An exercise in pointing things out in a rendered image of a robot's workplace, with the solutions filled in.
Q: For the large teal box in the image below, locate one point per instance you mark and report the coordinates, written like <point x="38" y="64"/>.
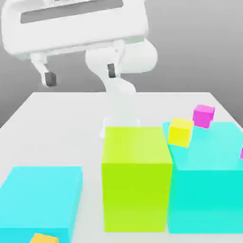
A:
<point x="207" y="189"/>

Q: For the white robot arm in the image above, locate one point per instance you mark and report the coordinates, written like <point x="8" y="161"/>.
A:
<point x="136" y="57"/>

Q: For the small yellow cube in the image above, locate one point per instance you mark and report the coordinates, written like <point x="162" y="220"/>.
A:
<point x="179" y="133"/>

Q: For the small orange cube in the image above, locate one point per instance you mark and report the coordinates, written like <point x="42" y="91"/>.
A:
<point x="44" y="239"/>

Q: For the large lime green box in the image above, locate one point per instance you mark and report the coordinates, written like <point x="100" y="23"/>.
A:
<point x="135" y="180"/>

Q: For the large cyan box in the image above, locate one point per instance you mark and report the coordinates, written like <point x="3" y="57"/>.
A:
<point x="38" y="199"/>

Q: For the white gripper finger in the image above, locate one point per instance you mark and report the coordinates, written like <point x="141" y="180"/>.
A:
<point x="111" y="70"/>
<point x="49" y="78"/>

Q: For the small magenta cube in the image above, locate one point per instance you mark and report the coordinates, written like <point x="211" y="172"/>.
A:
<point x="203" y="115"/>
<point x="241" y="152"/>

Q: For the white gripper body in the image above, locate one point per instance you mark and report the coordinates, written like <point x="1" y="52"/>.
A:
<point x="76" y="30"/>

